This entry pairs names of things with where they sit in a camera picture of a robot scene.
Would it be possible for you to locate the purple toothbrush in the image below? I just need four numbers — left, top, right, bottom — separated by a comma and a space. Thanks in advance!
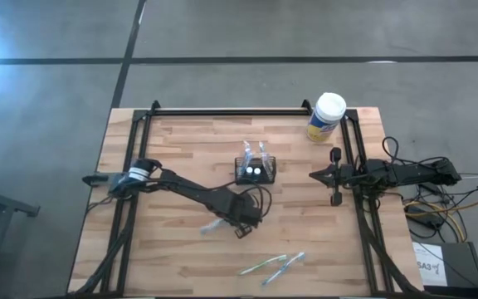
257, 140, 273, 175

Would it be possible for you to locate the yellow floor cable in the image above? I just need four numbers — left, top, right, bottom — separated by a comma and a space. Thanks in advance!
402, 199, 478, 244

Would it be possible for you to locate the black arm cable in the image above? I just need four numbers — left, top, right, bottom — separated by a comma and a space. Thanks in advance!
205, 181, 274, 220
382, 135, 450, 167

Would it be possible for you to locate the white floor cable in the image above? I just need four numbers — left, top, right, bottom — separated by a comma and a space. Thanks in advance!
396, 173, 478, 188

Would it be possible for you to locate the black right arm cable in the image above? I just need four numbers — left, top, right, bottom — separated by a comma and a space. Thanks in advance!
382, 135, 450, 167

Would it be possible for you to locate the black wire caddy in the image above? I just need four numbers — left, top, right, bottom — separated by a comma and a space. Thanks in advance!
233, 154, 277, 186

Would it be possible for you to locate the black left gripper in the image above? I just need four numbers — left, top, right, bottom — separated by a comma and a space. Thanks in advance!
217, 193, 263, 240

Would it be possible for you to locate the Lysol wipes canister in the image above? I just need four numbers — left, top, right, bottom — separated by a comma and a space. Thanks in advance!
305, 91, 348, 144

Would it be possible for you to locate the black side bracket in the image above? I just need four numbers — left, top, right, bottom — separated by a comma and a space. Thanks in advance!
81, 173, 111, 187

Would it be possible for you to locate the black power adapter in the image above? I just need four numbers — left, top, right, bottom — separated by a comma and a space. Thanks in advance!
407, 205, 446, 229

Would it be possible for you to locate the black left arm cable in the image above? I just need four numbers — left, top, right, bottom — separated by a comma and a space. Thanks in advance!
205, 181, 274, 220

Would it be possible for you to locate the blue toothbrush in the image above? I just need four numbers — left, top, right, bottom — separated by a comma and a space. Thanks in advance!
261, 251, 307, 287

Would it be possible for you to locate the green white toothbrush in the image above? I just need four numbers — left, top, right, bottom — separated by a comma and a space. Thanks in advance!
237, 253, 289, 277

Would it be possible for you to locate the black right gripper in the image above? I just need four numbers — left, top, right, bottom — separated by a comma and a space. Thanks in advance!
309, 147, 355, 207

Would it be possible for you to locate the white paper label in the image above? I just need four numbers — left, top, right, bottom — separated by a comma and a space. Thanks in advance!
412, 243, 448, 287

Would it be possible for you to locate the black aluminium rig frame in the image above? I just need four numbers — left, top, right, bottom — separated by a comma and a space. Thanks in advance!
66, 99, 425, 299

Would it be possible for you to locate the black equipment case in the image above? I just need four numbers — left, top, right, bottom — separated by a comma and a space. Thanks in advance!
412, 242, 478, 288

